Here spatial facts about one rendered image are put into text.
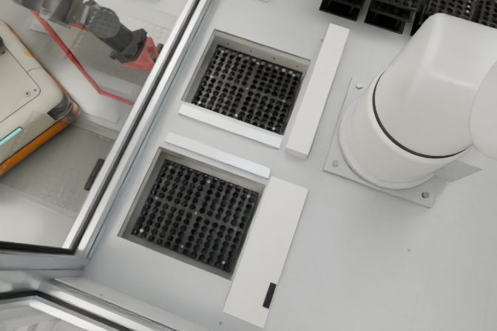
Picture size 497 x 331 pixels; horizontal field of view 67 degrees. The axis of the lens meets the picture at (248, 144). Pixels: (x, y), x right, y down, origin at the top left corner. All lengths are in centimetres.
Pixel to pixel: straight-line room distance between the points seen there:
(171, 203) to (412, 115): 51
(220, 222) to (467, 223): 50
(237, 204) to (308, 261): 19
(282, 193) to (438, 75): 38
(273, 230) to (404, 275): 27
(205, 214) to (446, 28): 56
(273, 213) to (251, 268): 11
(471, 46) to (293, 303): 52
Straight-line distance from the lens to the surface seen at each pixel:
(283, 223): 76
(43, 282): 70
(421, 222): 85
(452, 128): 61
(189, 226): 82
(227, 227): 82
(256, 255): 76
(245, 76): 92
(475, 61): 56
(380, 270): 81
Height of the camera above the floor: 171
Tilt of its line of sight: 72 degrees down
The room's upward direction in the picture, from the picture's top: 2 degrees clockwise
